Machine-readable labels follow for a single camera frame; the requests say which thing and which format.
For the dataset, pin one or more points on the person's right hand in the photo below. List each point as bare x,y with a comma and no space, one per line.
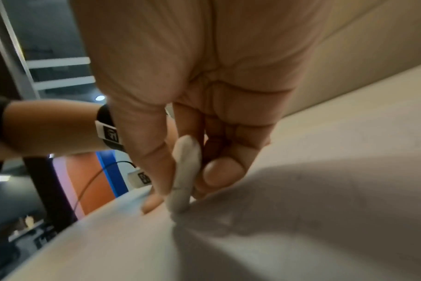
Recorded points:
210,68

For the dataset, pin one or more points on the white rounded chalk piece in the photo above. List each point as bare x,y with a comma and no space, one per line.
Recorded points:
184,175

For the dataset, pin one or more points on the person's left forearm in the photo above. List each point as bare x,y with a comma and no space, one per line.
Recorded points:
54,126

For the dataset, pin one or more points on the round ceiling light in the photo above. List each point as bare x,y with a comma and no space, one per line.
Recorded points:
100,98

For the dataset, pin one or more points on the small white tagged sensor box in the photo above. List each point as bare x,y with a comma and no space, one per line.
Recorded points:
139,179

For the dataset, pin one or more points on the blue vertical strip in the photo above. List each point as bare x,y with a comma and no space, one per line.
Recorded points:
110,170

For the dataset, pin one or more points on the orange wall panel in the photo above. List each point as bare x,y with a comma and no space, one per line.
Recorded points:
89,175

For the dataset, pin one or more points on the grey metal window frame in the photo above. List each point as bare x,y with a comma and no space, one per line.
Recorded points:
12,46

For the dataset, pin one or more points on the dark vertical post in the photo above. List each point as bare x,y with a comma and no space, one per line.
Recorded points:
47,192

